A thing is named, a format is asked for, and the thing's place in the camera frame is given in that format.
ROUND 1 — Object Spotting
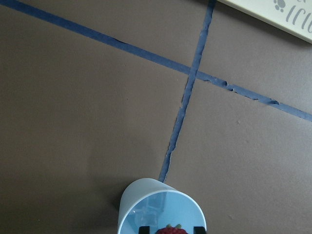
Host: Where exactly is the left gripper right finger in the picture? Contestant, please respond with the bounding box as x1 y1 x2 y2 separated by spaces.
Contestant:
193 226 205 234

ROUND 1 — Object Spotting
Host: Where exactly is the light blue plastic cup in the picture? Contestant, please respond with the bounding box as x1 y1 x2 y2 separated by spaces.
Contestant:
117 178 207 234

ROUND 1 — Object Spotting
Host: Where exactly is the red strawberry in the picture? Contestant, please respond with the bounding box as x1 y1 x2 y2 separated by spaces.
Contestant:
156 224 188 234

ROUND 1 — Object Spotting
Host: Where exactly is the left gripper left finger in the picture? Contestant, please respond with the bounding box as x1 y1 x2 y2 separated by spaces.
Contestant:
138 226 150 234

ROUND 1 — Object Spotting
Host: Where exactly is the cream bear serving tray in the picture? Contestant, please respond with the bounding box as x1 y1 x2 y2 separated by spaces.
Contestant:
221 0 312 43

